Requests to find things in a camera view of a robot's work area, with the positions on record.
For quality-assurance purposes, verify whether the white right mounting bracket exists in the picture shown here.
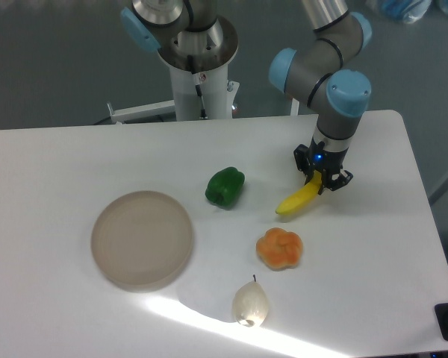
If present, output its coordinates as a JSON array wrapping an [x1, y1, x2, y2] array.
[[290, 98, 299, 116]]

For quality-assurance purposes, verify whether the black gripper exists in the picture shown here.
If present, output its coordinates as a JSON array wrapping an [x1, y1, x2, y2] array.
[[293, 136, 353, 195]]

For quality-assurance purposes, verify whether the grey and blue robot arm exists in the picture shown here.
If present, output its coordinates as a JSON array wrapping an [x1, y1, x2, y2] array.
[[120, 1, 372, 191]]

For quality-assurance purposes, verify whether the yellow banana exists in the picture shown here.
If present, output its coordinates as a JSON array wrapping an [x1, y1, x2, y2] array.
[[275, 172, 322, 216]]

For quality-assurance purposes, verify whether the beige round plate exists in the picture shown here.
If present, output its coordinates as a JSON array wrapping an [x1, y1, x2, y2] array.
[[90, 191, 194, 292]]

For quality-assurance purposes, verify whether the pale white pear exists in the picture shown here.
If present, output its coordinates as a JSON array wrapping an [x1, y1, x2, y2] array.
[[231, 275, 270, 327]]

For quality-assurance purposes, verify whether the green bell pepper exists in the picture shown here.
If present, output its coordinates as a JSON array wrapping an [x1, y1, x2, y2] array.
[[205, 166, 245, 208]]

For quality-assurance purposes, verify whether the blue plastic bag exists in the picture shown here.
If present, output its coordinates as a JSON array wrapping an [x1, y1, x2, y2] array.
[[365, 0, 432, 25]]

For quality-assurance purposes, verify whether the white left mounting bracket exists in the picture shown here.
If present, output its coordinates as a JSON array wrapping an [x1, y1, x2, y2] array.
[[107, 100, 175, 123]]

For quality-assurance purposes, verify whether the orange knotted bread roll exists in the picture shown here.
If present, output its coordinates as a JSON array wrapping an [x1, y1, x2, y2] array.
[[255, 227, 304, 271]]

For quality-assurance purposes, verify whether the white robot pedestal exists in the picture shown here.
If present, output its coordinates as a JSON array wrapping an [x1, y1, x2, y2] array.
[[158, 16, 239, 122]]

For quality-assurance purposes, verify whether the white mounting bracket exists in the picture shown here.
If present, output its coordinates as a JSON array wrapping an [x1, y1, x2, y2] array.
[[290, 98, 299, 116], [107, 100, 175, 123]]

